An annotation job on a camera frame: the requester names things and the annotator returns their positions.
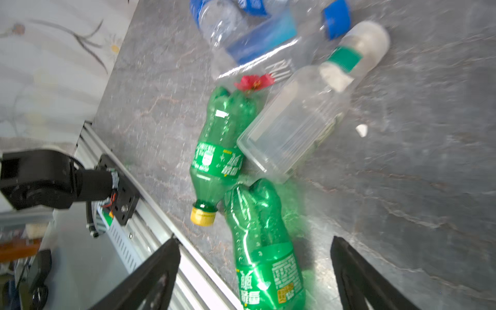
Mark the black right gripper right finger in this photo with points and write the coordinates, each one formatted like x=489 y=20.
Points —
x=360 y=285

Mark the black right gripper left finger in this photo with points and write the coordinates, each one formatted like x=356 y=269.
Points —
x=151 y=285

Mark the green Sprite bottle front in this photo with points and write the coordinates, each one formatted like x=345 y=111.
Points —
x=267 y=269

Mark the green sprite bottle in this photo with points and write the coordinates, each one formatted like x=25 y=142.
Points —
x=267 y=269
x=217 y=162

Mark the square clear bottle white cap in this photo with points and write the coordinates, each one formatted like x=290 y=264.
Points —
x=312 y=103

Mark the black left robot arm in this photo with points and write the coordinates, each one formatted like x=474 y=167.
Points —
x=52 y=179

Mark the white loose bottle cap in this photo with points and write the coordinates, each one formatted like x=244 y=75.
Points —
x=362 y=130

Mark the clear bottle blue cap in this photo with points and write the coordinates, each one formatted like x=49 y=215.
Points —
x=282 y=44

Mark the Pocari Sweat clear bottle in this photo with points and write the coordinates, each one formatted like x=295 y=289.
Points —
x=222 y=20

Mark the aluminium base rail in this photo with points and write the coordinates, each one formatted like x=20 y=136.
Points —
x=198 y=285

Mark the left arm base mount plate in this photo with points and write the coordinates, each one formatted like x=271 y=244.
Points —
x=124 y=195

